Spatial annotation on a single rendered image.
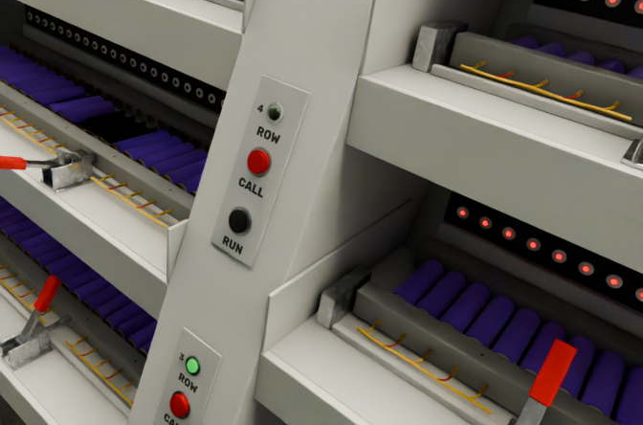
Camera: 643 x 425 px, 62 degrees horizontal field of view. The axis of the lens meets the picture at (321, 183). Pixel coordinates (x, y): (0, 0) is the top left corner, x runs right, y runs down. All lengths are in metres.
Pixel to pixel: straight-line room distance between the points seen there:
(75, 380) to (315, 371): 0.31
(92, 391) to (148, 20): 0.36
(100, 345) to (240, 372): 0.25
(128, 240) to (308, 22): 0.24
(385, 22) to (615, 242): 0.17
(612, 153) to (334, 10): 0.17
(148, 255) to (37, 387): 0.21
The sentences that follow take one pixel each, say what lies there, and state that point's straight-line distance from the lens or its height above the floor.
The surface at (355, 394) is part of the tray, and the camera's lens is 0.36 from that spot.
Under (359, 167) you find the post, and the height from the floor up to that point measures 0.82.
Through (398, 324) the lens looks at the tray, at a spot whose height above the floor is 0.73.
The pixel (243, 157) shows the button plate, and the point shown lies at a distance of 0.36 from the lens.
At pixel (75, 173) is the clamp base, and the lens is 0.55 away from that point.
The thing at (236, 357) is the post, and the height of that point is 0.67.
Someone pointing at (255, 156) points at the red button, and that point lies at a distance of 0.35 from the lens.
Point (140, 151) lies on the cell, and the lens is 0.57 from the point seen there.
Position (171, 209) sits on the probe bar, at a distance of 0.49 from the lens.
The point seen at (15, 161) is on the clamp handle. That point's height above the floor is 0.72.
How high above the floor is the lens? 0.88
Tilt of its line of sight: 12 degrees down
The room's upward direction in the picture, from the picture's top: 20 degrees clockwise
